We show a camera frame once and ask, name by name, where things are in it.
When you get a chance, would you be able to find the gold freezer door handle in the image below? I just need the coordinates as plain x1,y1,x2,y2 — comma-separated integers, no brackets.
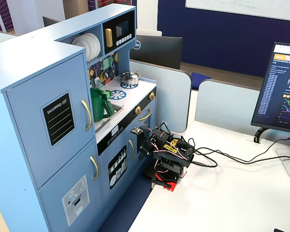
89,155,100,180

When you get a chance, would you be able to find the white whiteboard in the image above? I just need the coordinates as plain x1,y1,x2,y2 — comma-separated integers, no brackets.
185,0,290,23

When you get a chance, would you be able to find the blue chair seat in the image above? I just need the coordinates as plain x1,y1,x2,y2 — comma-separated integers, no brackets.
190,72,212,90

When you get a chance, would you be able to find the white toy plate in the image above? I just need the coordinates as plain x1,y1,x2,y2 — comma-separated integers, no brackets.
71,36,90,62
78,34,95,60
88,32,102,58
83,33,99,59

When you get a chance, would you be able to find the silver toy spatula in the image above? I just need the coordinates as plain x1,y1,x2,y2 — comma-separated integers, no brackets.
93,63,100,87

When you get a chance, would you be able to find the gold dishwasher door handle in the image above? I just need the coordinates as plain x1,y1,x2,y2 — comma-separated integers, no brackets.
128,139,135,160

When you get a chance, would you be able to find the red table clamp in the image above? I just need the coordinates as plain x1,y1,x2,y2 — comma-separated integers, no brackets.
154,172,179,193

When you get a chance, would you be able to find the gold fridge door handle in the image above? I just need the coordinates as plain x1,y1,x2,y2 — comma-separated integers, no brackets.
81,99,93,132

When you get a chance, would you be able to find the gold oven door handle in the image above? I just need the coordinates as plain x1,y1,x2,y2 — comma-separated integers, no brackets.
137,108,152,122

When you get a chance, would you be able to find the monitor with lit screen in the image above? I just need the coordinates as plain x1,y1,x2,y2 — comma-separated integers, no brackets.
250,41,290,179

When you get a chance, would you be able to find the black power cable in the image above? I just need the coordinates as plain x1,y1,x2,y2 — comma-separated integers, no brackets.
187,138,218,168

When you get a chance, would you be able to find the light blue desk divider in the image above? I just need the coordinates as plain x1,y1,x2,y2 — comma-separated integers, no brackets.
129,59,192,134
194,79,269,127

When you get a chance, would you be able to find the gold microwave handle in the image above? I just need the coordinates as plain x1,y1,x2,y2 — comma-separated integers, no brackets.
104,28,113,48

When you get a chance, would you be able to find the dark background monitor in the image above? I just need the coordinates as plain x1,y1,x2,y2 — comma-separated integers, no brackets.
42,16,60,28

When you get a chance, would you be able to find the blue toy kitchen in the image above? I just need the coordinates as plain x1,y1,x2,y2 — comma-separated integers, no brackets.
0,5,158,232

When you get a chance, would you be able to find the green pitcher recipient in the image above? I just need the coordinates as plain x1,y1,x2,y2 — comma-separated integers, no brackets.
90,90,116,123

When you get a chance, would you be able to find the black usb cable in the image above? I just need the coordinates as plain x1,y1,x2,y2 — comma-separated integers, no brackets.
192,135,290,168

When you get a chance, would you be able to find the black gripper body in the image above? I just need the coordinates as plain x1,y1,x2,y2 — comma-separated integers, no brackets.
140,135,158,156

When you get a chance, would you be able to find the silver toy pot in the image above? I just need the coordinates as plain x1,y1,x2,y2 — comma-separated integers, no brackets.
120,71,142,86

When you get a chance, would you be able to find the white desk cable grommet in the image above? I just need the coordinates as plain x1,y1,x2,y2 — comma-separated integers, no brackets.
243,133,266,146

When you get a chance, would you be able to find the silver toy ladle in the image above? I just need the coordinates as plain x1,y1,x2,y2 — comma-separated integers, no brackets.
104,55,111,79

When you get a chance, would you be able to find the black Dell monitor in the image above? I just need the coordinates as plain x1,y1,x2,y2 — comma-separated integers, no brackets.
130,35,184,71

